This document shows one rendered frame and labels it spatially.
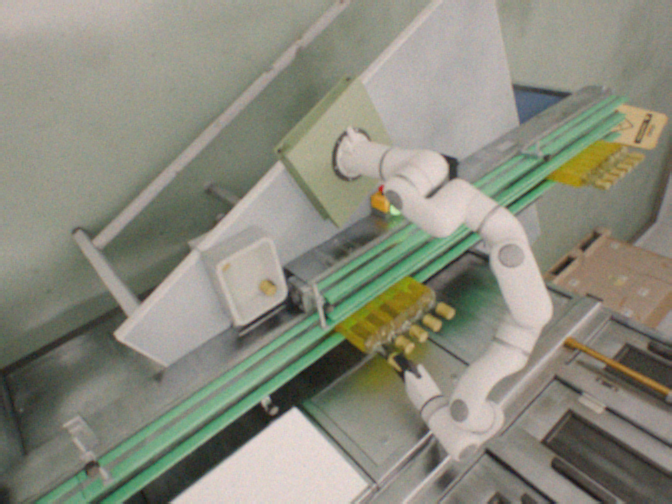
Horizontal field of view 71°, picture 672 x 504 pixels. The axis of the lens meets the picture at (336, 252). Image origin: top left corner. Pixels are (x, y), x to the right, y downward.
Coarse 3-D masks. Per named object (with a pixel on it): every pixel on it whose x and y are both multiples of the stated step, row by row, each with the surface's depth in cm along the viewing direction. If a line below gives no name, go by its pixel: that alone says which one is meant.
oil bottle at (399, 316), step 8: (376, 296) 145; (368, 304) 143; (376, 304) 142; (384, 304) 142; (392, 304) 141; (384, 312) 139; (392, 312) 138; (400, 312) 138; (392, 320) 137; (400, 320) 136; (408, 320) 137; (400, 328) 137
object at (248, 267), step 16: (240, 256) 130; (256, 256) 133; (272, 256) 129; (224, 272) 128; (240, 272) 132; (256, 272) 135; (272, 272) 134; (224, 288) 121; (240, 288) 134; (256, 288) 138; (240, 304) 136; (256, 304) 135; (272, 304) 135; (240, 320) 129
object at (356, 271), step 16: (592, 112) 203; (608, 112) 200; (560, 128) 194; (576, 128) 192; (544, 144) 186; (560, 144) 183; (512, 160) 179; (528, 160) 177; (496, 176) 171; (512, 176) 169; (400, 240) 149; (416, 240) 147; (368, 256) 144; (384, 256) 143; (336, 272) 140; (352, 272) 139; (368, 272) 138; (320, 288) 135; (336, 288) 134
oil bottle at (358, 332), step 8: (344, 320) 138; (352, 320) 138; (360, 320) 137; (336, 328) 142; (344, 328) 137; (352, 328) 135; (360, 328) 135; (368, 328) 134; (344, 336) 140; (352, 336) 135; (360, 336) 132; (368, 336) 132; (376, 336) 132; (360, 344) 133; (368, 344) 130; (368, 352) 132
